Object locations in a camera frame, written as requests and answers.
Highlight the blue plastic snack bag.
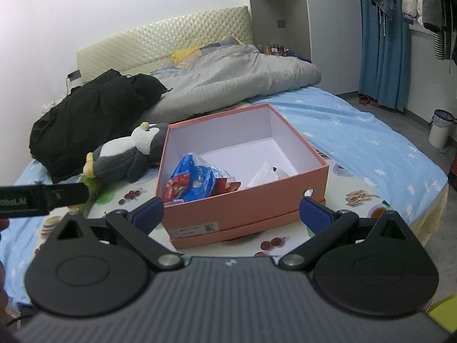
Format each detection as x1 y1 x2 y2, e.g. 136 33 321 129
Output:
163 153 216 204

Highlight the red foil snack packet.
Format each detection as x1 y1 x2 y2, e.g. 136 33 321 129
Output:
212 178 241 196

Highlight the person's left hand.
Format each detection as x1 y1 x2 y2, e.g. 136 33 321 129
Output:
0 218 10 314

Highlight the fruit print table cloth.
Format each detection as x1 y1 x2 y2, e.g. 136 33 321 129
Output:
83 105 390 257

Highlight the grey white penguin plush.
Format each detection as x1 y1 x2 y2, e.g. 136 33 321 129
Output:
83 122 169 183

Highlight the blue star bed sheet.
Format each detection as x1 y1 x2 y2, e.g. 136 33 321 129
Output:
1 87 448 310

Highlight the pink cardboard storage box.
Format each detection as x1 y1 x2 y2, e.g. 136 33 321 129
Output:
157 104 328 249

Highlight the black jacket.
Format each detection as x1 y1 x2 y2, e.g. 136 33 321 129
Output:
29 69 169 183

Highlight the white waste bin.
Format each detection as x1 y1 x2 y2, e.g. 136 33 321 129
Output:
428 109 456 149

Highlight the cream padded headboard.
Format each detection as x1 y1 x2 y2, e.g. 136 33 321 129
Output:
76 5 253 83

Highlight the yellow pillow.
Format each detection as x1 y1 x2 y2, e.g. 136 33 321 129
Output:
171 47 199 64

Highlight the blue curtain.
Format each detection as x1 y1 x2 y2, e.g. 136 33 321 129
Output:
359 0 410 111

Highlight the grey quilt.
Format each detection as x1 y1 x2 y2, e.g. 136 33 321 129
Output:
138 45 321 123

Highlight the white wardrobe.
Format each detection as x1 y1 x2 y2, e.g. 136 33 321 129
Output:
249 0 362 95

